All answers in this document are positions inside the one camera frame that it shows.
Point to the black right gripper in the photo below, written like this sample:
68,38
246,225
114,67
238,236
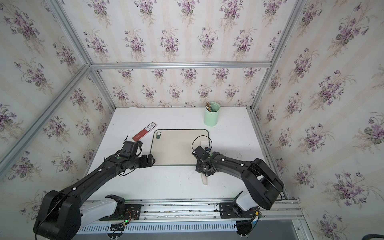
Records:
197,170

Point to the coloured pencils bundle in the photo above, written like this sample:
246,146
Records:
209,107

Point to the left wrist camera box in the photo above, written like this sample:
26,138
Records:
131,149

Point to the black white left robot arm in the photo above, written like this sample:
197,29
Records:
60,216

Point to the red white flat box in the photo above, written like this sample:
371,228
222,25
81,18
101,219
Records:
144,132

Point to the beige cutting board green rim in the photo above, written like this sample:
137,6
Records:
174,147

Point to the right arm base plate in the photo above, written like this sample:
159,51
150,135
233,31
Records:
233,211

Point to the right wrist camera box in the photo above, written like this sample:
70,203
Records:
200,154

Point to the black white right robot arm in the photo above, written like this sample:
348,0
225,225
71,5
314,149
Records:
263,185

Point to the aluminium front rail frame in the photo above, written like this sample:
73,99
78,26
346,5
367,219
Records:
186,216

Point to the mint green tin cup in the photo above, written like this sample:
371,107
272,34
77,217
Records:
211,119

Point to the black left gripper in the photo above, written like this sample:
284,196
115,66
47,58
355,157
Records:
144,163

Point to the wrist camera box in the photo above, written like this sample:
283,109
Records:
131,149
200,154

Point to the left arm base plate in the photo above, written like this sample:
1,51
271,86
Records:
129,212

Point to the white cleaver knife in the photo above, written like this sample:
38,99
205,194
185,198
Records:
204,180

